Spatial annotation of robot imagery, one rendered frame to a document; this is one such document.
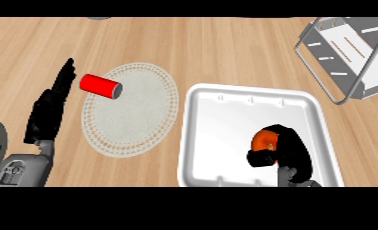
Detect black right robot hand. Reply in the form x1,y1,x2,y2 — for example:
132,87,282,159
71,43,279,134
245,124,315,184

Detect orange squash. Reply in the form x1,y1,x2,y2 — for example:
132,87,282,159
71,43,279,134
251,129,281,166

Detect red can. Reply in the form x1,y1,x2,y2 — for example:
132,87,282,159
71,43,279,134
78,73,124,101

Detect round beige placemat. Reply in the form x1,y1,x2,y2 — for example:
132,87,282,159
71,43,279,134
80,62,182,159

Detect white tray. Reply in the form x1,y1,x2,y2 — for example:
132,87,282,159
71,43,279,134
176,82,346,188

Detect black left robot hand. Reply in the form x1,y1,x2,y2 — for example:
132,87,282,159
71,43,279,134
22,57,78,145

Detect grey wire tiered basket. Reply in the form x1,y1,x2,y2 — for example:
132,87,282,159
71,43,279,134
294,17,378,106

